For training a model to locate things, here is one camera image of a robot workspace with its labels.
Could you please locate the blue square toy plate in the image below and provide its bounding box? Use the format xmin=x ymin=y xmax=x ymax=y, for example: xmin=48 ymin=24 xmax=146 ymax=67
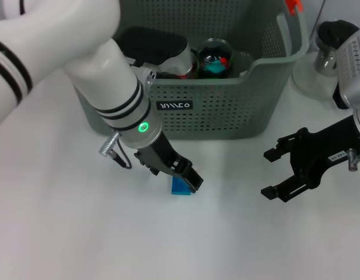
xmin=170 ymin=176 xmax=193 ymax=195

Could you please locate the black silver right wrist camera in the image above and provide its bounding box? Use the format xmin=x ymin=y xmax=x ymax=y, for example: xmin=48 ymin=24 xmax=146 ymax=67
xmin=331 ymin=26 xmax=360 ymax=110

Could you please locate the thin dark wall strip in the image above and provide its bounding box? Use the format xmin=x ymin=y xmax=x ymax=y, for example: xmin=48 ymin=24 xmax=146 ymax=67
xmin=313 ymin=0 xmax=326 ymax=30

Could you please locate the silver right wrist stub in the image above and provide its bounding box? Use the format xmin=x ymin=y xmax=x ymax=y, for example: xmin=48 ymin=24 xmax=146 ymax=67
xmin=347 ymin=147 xmax=360 ymax=172

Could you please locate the grey left wrist cable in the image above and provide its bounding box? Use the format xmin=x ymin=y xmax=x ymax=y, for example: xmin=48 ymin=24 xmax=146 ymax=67
xmin=98 ymin=131 xmax=132 ymax=170

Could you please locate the grey perforated storage bin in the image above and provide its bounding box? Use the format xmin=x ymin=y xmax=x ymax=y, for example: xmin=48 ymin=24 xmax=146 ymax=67
xmin=71 ymin=0 xmax=310 ymax=140

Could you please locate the glass teapot black handle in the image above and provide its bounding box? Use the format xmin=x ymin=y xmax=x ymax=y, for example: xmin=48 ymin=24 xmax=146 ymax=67
xmin=292 ymin=19 xmax=360 ymax=102

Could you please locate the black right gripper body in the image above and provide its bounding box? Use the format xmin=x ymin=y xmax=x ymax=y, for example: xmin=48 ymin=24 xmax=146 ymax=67
xmin=288 ymin=115 xmax=360 ymax=190

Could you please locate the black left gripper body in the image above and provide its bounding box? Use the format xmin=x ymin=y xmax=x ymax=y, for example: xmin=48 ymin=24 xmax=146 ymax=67
xmin=134 ymin=134 xmax=194 ymax=177

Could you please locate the glass teacup black holder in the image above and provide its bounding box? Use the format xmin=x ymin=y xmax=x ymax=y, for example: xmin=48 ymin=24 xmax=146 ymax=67
xmin=197 ymin=38 xmax=235 ymax=79
xmin=156 ymin=52 xmax=200 ymax=80
xmin=201 ymin=46 xmax=230 ymax=74

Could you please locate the cyan square toy plate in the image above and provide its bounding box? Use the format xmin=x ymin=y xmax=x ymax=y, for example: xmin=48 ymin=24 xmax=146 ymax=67
xmin=204 ymin=59 xmax=229 ymax=74

